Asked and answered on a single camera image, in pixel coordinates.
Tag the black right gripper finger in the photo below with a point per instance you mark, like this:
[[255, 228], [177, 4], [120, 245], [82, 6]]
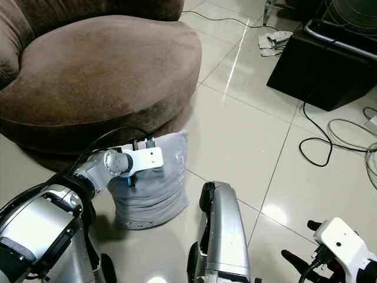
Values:
[[315, 224], [297, 260]]

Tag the grey fabric pillow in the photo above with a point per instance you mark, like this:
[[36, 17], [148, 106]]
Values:
[[153, 200]]

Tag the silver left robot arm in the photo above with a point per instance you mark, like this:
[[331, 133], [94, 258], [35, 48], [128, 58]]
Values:
[[53, 224]]

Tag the brown round upholstered chair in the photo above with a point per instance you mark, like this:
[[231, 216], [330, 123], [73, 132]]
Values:
[[94, 76]]

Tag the grey Milux floor fan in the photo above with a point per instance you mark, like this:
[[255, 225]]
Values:
[[353, 12]]

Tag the silver robot leg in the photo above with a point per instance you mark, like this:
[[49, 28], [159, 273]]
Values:
[[224, 230]]

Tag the white power strip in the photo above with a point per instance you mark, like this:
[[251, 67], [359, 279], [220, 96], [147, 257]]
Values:
[[372, 124]]

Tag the black box stool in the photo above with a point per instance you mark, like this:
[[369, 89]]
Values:
[[318, 71]]

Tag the crumpled white cloth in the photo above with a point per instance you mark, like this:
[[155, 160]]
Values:
[[274, 44]]

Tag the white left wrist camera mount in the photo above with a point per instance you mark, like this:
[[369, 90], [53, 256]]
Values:
[[147, 158]]

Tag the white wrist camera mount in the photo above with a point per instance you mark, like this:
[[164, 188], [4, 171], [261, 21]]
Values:
[[347, 244], [147, 158]]

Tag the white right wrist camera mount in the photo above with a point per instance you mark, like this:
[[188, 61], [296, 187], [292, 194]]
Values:
[[347, 244]]

